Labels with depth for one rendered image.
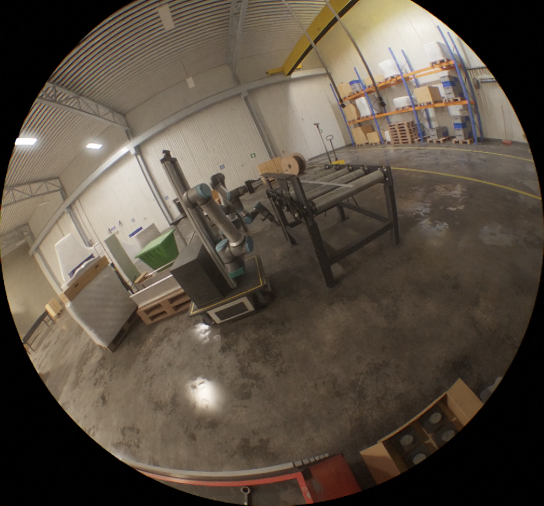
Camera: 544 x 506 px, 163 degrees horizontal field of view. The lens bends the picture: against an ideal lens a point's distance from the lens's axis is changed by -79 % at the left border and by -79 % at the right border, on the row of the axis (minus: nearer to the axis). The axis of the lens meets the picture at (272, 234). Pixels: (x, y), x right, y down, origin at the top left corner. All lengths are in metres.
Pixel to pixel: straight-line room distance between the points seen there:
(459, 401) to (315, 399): 0.90
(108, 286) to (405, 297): 4.12
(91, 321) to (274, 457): 3.14
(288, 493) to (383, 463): 0.73
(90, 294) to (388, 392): 3.85
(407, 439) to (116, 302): 3.96
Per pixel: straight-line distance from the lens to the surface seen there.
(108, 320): 3.77
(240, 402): 1.68
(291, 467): 0.56
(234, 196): 1.80
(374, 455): 1.20
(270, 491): 0.54
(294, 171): 8.60
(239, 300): 1.94
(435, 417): 1.26
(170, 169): 1.77
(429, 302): 1.80
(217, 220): 1.44
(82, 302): 3.62
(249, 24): 11.49
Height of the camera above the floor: 1.40
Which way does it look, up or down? 23 degrees down
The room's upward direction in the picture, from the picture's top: 24 degrees counter-clockwise
